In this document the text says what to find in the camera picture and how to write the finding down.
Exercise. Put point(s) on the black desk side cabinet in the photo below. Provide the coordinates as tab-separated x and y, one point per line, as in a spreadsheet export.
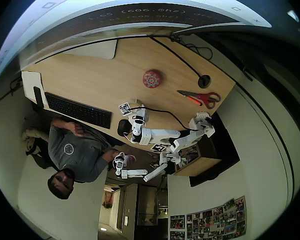
227	155

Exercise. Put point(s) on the person's left hand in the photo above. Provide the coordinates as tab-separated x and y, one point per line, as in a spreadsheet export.
78	128

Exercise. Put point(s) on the beige jacket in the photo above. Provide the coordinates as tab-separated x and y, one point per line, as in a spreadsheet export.
32	136

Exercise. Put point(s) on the black keyboard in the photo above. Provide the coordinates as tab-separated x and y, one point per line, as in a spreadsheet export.
77	110

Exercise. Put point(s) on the white leader arm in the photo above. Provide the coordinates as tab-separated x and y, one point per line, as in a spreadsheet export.
135	172

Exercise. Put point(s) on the black smartphone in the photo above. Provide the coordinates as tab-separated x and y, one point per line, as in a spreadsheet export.
37	96

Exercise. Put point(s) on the person's right forearm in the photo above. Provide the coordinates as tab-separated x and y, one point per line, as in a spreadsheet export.
110	155

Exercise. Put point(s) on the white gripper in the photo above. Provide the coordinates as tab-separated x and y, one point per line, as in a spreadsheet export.
141	115

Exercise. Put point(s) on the black square marker tag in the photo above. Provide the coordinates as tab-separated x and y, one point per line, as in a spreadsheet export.
158	147

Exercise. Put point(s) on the black computer mouse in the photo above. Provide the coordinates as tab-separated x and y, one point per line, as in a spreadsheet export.
122	127

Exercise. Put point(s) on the person's right hand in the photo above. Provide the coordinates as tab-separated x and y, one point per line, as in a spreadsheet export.
130	158

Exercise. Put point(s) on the large photo collage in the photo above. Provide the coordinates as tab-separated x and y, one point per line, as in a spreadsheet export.
220	220

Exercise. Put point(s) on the red patterned ball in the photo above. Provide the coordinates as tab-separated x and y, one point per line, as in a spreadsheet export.
152	78

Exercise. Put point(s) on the black chair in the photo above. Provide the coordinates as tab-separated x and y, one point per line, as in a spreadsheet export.
41	157

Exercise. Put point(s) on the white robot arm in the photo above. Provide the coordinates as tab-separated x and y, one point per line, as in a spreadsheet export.
162	135

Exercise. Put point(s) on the orange pen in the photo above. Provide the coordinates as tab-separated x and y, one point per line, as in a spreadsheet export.
195	101

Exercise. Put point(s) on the man in grey sweater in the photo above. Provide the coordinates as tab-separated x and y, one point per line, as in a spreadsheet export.
75	152

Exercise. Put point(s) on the small photo sheet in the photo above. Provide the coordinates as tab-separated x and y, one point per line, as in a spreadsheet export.
177	222
177	235

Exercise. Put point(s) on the white paper sheet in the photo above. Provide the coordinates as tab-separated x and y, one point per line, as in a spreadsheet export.
30	81

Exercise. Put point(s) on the person's left forearm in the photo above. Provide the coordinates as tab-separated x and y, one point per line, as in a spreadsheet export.
62	123

